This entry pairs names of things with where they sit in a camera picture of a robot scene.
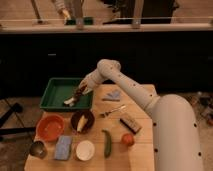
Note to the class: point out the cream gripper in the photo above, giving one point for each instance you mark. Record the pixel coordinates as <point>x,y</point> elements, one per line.
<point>86,81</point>

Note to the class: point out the dark purple grape bunch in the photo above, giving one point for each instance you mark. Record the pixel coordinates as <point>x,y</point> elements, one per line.
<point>78,93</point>

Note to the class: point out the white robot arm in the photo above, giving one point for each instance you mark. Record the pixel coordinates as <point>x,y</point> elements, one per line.
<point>175,132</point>

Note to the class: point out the green plastic tray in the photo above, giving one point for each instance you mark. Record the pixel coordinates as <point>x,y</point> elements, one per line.
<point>60,89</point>

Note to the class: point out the white plastic utensil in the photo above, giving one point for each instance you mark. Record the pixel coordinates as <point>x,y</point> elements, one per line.
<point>69,102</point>

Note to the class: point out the blue grey folded cloth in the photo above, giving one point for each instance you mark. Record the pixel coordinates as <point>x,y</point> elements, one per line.
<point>112,96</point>

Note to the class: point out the yellow banana piece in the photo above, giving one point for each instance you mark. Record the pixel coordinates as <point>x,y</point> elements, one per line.
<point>82,122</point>

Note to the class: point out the dark brown bowl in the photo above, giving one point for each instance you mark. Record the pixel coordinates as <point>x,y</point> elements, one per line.
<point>76,117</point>

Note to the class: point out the orange plastic bowl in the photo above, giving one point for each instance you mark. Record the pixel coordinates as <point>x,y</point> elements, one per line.
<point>49,128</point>

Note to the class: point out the green cucumber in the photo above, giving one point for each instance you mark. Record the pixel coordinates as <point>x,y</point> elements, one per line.
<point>108,143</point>

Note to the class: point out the black grey scrub brush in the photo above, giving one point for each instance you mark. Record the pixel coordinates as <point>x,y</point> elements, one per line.
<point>131,124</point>

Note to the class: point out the red tomato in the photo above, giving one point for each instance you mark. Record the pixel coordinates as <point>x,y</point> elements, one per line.
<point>127,139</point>

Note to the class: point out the blue sponge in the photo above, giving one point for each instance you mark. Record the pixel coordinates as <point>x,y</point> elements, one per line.
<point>63,148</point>

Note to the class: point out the black tripod leg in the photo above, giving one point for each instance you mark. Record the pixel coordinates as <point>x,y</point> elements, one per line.
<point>14,108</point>

